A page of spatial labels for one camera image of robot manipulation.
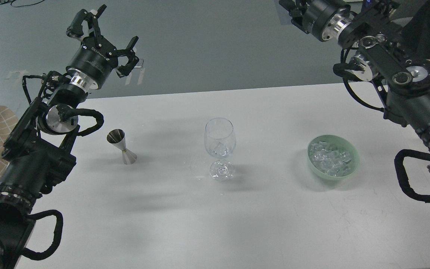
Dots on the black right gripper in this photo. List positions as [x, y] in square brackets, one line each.
[324, 19]

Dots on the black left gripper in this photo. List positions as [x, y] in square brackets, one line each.
[97, 57]

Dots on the steel double jigger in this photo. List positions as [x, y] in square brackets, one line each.
[117, 137]

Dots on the clear ice cube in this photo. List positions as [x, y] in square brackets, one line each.
[221, 150]

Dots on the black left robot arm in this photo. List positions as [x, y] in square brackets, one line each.
[39, 148]

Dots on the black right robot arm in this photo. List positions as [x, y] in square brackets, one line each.
[373, 51]

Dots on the clear wine glass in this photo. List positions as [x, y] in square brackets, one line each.
[220, 141]

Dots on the pile of ice cubes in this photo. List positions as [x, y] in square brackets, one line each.
[330, 158]

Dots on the green bowl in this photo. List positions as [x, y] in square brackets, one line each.
[355, 164]

